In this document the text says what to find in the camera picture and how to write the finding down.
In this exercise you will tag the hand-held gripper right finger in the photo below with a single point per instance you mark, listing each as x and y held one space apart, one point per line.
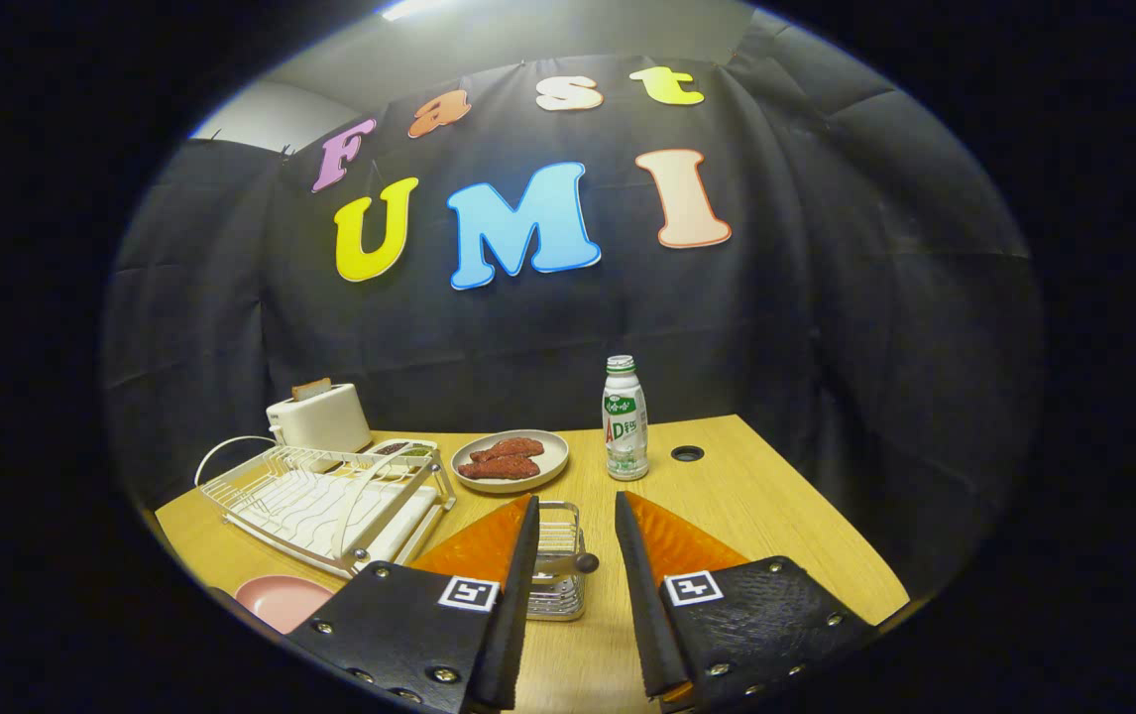
642 615

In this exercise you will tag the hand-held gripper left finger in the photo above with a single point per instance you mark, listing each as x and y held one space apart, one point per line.
518 615

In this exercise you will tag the pink plate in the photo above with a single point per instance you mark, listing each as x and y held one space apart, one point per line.
276 600

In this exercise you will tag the beige plate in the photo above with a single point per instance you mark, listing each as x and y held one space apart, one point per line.
550 456

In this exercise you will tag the white drip tray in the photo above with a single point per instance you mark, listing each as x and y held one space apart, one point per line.
399 531

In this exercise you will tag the red meat piece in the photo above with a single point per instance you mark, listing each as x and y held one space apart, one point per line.
499 468
518 446

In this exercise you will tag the white and green drink bottle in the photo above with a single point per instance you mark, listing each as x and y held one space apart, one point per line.
625 436

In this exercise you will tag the pile of green beans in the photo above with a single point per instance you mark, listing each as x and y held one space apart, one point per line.
416 451

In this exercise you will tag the pile of dark red beans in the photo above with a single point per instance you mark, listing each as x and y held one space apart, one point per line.
390 448

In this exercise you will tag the white toaster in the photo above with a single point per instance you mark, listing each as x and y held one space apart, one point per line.
325 421

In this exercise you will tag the brown toast slice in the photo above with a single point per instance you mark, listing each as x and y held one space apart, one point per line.
311 390

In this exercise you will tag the black backdrop cloth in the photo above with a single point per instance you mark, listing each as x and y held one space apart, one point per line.
826 297

